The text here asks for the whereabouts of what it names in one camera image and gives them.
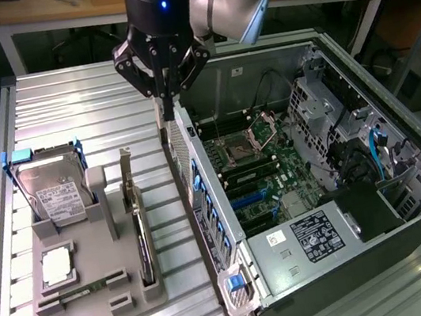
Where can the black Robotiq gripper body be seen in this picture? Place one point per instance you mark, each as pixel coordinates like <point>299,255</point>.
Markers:
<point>158,6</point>

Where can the black graphics card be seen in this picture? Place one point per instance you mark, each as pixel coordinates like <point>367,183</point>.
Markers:
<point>142,241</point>

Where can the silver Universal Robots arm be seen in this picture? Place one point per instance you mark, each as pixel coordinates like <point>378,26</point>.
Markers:
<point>226,3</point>

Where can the black chair base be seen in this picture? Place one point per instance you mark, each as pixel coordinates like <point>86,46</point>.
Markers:
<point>94,34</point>

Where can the black RAM slot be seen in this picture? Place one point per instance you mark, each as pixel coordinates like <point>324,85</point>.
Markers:
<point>220,121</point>
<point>226,130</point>

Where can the thin socket locking lever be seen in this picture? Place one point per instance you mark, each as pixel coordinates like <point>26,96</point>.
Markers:
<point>216,125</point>

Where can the CPU socket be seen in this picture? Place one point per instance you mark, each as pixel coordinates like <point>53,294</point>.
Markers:
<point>239,147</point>

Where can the metal socket cover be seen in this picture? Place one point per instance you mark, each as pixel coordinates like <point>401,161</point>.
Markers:
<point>264,129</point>

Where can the blue card retention clips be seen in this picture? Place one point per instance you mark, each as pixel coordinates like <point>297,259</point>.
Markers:
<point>197,182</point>

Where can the black RAM stick with sticker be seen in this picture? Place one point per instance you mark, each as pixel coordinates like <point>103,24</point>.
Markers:
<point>251,173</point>

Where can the perforated metal drive cage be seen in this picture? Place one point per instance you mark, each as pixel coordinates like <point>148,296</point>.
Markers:
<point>315,109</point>

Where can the long wooden desk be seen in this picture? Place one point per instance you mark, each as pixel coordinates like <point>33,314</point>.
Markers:
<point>11,13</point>

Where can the hard disk in blue carrier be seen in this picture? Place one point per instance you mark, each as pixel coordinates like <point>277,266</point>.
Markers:
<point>55,190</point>

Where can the blue expansion slot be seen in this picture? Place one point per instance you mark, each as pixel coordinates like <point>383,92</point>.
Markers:
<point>253,198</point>

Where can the green motherboard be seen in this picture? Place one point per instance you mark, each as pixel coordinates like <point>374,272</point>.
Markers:
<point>259,209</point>

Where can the black expansion slot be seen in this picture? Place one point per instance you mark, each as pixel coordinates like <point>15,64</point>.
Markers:
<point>260,223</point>

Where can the silver chipset heat sink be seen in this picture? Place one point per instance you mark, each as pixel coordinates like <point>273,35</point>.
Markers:
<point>293,205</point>

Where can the grey plastic parts rack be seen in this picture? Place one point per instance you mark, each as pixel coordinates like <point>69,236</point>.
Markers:
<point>99,264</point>

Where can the silver CPU chip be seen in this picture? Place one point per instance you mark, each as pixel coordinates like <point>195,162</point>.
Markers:
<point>56,266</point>

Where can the grey power supply unit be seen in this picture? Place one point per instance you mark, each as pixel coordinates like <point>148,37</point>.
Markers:
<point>290,257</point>

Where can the blue case latch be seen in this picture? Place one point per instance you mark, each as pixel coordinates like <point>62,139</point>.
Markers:
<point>234,284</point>

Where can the green RAM stick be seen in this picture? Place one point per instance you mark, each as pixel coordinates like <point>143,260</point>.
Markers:
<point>81,290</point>

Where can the grey metal disk bay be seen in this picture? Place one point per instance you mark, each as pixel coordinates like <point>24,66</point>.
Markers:
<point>414,202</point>

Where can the open black PC case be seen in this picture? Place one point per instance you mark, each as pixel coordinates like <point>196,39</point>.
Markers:
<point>410,254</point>

